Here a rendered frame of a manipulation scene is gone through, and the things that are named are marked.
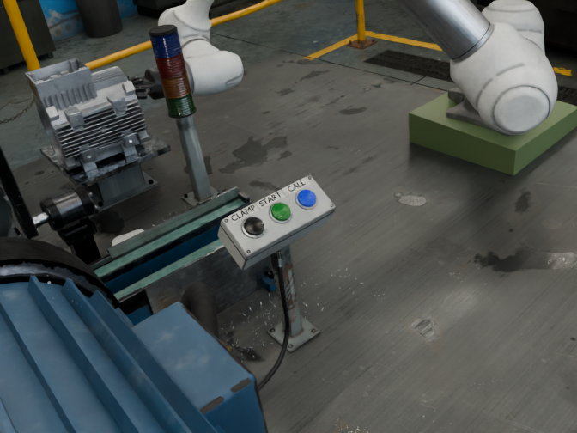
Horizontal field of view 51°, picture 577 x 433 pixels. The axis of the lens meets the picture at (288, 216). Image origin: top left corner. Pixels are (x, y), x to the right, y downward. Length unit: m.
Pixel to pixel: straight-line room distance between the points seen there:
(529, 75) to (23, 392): 1.11
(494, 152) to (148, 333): 1.21
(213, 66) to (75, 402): 1.31
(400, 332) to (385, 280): 0.14
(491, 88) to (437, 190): 0.29
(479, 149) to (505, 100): 0.28
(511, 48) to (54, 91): 0.95
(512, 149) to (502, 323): 0.50
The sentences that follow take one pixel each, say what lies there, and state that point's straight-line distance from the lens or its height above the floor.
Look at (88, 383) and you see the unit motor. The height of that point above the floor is 1.35.
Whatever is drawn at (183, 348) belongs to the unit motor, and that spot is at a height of 1.31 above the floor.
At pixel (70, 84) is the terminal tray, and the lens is 1.45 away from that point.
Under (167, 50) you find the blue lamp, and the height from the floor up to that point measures 1.18.
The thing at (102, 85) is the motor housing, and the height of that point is 1.09.
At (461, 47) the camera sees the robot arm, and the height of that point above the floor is 1.13.
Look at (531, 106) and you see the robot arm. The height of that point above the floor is 1.03.
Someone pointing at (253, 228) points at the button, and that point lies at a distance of 0.89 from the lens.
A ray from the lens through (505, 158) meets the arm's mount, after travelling 1.49.
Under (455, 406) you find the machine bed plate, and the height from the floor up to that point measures 0.80.
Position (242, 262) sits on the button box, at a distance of 0.90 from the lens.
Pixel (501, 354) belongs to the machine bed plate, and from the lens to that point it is 1.06.
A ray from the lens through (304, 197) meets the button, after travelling 0.93.
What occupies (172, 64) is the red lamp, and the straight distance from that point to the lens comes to 1.34.
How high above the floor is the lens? 1.57
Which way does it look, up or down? 34 degrees down
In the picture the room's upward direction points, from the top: 9 degrees counter-clockwise
